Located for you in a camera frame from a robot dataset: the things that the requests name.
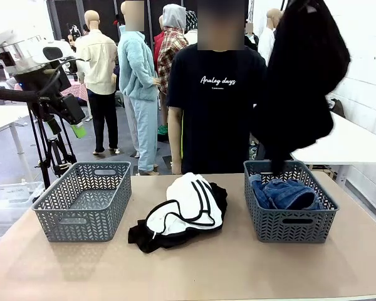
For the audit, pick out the figure in black jacket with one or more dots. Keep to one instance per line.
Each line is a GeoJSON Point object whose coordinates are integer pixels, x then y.
{"type": "Point", "coordinates": [250, 39]}

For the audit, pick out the white shorts with black trim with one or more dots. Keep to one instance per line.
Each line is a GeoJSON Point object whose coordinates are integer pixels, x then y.
{"type": "Point", "coordinates": [188, 200]}

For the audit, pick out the large black hooded top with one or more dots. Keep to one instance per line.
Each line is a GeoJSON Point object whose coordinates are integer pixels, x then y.
{"type": "Point", "coordinates": [300, 78]}

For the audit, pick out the black trousers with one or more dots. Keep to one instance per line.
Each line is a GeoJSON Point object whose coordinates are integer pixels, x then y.
{"type": "Point", "coordinates": [163, 243]}

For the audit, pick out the person's right forearm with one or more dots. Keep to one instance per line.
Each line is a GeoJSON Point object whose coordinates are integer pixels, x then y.
{"type": "Point", "coordinates": [175, 138]}

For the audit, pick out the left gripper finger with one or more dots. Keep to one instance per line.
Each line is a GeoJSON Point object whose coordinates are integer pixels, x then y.
{"type": "Point", "coordinates": [73, 109]}
{"type": "Point", "coordinates": [54, 125]}

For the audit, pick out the person's right hand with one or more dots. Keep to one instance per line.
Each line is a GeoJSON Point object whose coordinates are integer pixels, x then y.
{"type": "Point", "coordinates": [176, 169]}

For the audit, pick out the table with red chequered cloth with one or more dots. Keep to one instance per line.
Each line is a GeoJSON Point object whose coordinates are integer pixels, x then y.
{"type": "Point", "coordinates": [76, 91]}

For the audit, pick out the blue denim jeans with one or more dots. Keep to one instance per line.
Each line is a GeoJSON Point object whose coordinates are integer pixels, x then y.
{"type": "Point", "coordinates": [288, 194]}

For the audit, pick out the person in black T-shirt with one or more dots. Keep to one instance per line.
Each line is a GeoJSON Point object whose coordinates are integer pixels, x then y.
{"type": "Point", "coordinates": [216, 125]}

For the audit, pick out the black camera tripod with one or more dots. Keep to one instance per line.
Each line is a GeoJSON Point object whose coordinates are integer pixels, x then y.
{"type": "Point", "coordinates": [47, 156]}

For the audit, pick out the mannequin in white coat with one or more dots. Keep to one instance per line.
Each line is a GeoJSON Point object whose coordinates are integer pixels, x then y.
{"type": "Point", "coordinates": [265, 44]}

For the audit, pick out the mannequin in cream shirt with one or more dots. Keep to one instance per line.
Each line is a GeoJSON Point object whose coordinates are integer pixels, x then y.
{"type": "Point", "coordinates": [97, 69]}

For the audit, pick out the white desk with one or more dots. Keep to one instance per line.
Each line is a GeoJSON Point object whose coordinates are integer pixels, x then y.
{"type": "Point", "coordinates": [3, 119]}

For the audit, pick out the brown cloth by wall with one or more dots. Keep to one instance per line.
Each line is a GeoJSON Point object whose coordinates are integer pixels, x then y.
{"type": "Point", "coordinates": [337, 108]}

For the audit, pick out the white side table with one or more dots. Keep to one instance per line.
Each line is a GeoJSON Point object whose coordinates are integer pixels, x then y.
{"type": "Point", "coordinates": [347, 144]}

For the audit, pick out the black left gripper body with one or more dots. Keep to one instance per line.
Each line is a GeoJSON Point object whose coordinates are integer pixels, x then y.
{"type": "Point", "coordinates": [51, 105]}

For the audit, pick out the mannequin in plaid hooded shirt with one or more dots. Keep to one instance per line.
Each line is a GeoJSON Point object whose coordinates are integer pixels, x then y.
{"type": "Point", "coordinates": [170, 53]}

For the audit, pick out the grey plastic woven basket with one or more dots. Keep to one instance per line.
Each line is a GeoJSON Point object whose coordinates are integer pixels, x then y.
{"type": "Point", "coordinates": [294, 230]}
{"type": "Point", "coordinates": [81, 225]}

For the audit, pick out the mannequin in light blue fleece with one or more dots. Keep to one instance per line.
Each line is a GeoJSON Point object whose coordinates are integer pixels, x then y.
{"type": "Point", "coordinates": [138, 78]}

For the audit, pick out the clear plastic storage box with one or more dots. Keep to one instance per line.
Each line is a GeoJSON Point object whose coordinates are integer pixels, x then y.
{"type": "Point", "coordinates": [9, 197]}

